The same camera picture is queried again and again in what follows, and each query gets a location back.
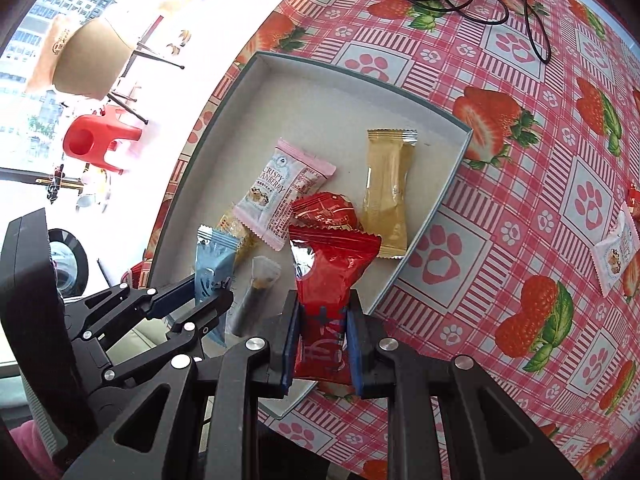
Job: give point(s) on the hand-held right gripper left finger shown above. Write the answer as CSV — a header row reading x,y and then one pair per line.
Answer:
x,y
291,345

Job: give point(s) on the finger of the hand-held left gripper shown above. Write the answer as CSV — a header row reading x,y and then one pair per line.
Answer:
x,y
200,322
170,296

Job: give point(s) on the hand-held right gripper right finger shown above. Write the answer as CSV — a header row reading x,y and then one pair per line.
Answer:
x,y
356,345

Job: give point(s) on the dark roll snack clear wrapper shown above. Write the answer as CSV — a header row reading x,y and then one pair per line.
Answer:
x,y
252,300

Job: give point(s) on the light blue snack packet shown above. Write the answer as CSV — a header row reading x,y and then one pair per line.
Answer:
x,y
215,260

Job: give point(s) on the red white-print snack packet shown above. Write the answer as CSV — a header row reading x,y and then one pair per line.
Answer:
x,y
327,280

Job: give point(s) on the beige snack bar clear wrapper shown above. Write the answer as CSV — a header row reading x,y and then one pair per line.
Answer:
x,y
235,235

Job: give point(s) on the red gold-print snack packet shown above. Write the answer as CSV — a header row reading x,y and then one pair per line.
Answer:
x,y
327,212

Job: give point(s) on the pink white biscuit packet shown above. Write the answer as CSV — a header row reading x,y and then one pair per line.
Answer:
x,y
280,190
617,252

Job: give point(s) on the gold snack packet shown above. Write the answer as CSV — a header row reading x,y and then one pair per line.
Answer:
x,y
387,190

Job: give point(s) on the grey box tray white inside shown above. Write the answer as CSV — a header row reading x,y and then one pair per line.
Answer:
x,y
310,105

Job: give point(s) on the person's left forearm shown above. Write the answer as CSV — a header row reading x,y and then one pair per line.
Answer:
x,y
30,447

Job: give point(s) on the strawberry printed tablecloth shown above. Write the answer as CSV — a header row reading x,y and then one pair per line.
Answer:
x,y
500,260

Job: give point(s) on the red plastic stool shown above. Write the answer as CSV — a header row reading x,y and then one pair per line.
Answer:
x,y
107,132

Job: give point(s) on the brown chair black legs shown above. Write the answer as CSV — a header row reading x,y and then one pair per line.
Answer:
x,y
90,60

